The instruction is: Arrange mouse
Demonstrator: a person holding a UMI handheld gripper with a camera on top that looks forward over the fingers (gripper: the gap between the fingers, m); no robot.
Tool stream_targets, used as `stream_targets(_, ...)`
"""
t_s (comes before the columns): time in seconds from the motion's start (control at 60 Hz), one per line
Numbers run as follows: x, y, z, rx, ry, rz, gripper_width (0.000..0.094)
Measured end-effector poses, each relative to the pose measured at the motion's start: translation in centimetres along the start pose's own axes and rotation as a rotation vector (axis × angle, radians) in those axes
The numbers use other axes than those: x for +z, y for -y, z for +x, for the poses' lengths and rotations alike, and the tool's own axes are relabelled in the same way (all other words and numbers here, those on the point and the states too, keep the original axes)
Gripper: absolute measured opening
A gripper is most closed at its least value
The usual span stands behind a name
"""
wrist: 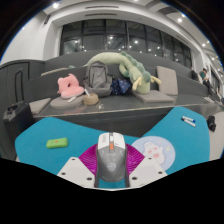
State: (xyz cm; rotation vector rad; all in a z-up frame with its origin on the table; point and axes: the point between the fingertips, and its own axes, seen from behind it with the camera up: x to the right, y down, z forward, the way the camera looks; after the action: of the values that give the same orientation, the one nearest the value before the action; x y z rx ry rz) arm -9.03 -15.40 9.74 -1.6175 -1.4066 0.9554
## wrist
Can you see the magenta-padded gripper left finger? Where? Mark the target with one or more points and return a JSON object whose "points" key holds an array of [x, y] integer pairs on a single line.
{"points": [[75, 171]]}

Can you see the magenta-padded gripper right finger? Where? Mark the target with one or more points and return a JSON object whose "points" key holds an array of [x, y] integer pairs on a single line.
{"points": [[146, 171]]}

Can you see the grey and white computer mouse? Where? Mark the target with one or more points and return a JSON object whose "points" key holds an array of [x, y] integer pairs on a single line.
{"points": [[111, 160]]}

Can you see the round pale blue mouse pad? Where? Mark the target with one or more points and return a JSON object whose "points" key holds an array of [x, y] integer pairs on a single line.
{"points": [[156, 150]]}

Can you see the green rectangular case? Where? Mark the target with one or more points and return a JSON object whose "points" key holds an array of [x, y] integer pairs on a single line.
{"points": [[57, 143]]}

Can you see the grey tiered bench seating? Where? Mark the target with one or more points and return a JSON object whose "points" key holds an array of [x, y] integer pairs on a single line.
{"points": [[133, 108]]}

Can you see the white marker with black cap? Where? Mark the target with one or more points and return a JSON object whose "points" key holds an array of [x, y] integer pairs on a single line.
{"points": [[190, 123]]}

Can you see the grey round seat cushion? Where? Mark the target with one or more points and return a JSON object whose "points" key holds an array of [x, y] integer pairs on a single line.
{"points": [[65, 102]]}

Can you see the tan woven hat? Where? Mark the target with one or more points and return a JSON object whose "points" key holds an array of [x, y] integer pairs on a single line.
{"points": [[91, 99]]}

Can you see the light grey seat cushion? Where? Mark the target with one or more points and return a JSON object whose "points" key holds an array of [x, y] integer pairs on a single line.
{"points": [[39, 105]]}

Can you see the grey flat square cushion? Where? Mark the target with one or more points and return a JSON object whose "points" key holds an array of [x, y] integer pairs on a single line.
{"points": [[154, 96]]}

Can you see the black suitcase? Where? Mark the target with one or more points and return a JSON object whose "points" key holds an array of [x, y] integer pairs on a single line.
{"points": [[17, 120]]}

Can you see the black bag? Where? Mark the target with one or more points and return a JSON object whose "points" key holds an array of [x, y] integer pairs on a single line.
{"points": [[211, 123]]}

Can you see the pink plush pillow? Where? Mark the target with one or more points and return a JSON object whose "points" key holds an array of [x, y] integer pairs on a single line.
{"points": [[70, 89]]}

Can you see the dark blue patterned bag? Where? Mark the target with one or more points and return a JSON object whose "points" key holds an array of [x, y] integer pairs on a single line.
{"points": [[120, 86]]}

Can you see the grey upright square cushion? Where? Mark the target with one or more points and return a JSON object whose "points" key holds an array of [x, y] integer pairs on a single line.
{"points": [[167, 80]]}

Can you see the grey backpack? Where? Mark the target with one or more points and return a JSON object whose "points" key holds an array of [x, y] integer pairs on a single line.
{"points": [[97, 78]]}

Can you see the green dragon plush toy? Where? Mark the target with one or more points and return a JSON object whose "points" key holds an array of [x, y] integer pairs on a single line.
{"points": [[133, 70]]}

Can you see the person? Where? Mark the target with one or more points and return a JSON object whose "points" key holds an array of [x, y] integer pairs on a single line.
{"points": [[204, 79], [193, 73]]}

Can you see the ceiling lights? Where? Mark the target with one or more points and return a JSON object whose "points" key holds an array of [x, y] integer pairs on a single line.
{"points": [[180, 20]]}

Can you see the dark glass window wall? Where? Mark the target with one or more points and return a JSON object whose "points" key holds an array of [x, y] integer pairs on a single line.
{"points": [[96, 36]]}

